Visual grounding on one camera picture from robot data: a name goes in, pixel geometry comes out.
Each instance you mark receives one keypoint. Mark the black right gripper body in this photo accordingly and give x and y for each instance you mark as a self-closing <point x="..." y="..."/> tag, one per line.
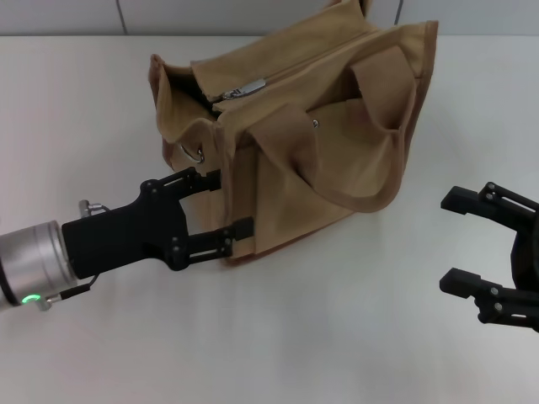
<point x="526" y="256"/>

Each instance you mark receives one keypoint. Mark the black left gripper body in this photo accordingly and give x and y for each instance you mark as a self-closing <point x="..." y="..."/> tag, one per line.
<point x="126" y="231"/>

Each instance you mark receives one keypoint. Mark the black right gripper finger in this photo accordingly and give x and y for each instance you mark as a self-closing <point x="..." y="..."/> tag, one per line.
<point x="484" y="204"/>
<point x="492" y="299"/>

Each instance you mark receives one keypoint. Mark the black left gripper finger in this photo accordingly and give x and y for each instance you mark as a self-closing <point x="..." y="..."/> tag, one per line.
<point x="198" y="181"/>
<point x="210" y="244"/>

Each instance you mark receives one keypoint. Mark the khaki canvas food bag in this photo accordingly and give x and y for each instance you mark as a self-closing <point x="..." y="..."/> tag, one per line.
<point x="320" y="168"/>

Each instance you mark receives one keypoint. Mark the silver metal zipper pull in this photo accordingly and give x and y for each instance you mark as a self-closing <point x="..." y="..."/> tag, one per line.
<point x="248" y="87"/>

